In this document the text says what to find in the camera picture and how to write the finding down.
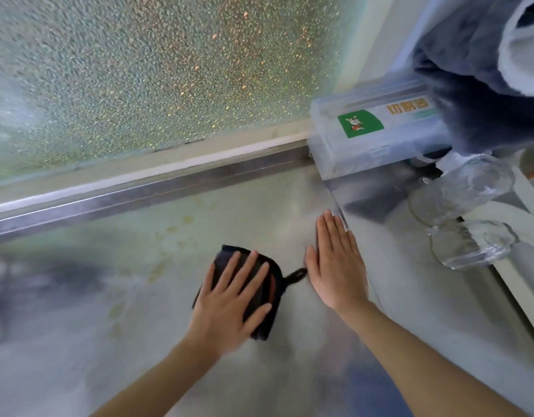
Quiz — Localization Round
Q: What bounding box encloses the clear glass jar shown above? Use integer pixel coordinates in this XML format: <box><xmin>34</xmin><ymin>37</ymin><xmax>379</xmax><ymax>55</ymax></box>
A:
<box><xmin>427</xmin><ymin>219</ymin><xmax>520</xmax><ymax>270</ymax></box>

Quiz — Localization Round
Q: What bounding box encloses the dark blue towel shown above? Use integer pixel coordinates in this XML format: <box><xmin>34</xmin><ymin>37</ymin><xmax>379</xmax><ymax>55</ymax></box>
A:
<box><xmin>192</xmin><ymin>244</ymin><xmax>309</xmax><ymax>342</ymax></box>

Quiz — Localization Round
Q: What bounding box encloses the person's right forearm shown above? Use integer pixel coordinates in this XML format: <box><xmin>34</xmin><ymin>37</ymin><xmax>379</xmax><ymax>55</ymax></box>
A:
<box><xmin>336</xmin><ymin>301</ymin><xmax>528</xmax><ymax>417</ymax></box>

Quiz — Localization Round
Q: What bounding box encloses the person's right hand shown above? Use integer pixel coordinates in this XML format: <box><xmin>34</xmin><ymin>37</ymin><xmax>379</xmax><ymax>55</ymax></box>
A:
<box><xmin>305</xmin><ymin>209</ymin><xmax>370</xmax><ymax>320</ymax></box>

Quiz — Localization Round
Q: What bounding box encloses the person's left hand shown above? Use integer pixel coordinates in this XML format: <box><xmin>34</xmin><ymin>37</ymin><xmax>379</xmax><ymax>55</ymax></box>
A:
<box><xmin>185</xmin><ymin>249</ymin><xmax>274</xmax><ymax>360</ymax></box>

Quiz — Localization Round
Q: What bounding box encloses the grey white plush towel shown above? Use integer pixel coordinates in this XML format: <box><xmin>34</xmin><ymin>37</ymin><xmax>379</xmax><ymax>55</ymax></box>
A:
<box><xmin>412</xmin><ymin>0</ymin><xmax>534</xmax><ymax>155</ymax></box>

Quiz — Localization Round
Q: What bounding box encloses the white cutting board holder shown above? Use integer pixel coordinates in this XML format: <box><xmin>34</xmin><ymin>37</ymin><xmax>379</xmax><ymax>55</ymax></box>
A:
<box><xmin>461</xmin><ymin>167</ymin><xmax>534</xmax><ymax>343</ymax></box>

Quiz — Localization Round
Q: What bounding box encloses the frosted glass window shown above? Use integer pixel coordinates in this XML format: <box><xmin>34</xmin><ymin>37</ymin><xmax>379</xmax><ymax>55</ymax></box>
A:
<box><xmin>0</xmin><ymin>0</ymin><xmax>368</xmax><ymax>184</ymax></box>

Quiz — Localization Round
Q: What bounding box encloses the clear plastic container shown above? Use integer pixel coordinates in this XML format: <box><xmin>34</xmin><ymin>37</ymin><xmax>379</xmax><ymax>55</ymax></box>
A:
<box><xmin>307</xmin><ymin>78</ymin><xmax>453</xmax><ymax>181</ymax></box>

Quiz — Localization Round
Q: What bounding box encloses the person's left forearm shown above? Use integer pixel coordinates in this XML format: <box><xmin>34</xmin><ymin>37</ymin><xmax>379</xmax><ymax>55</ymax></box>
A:
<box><xmin>91</xmin><ymin>337</ymin><xmax>220</xmax><ymax>417</ymax></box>

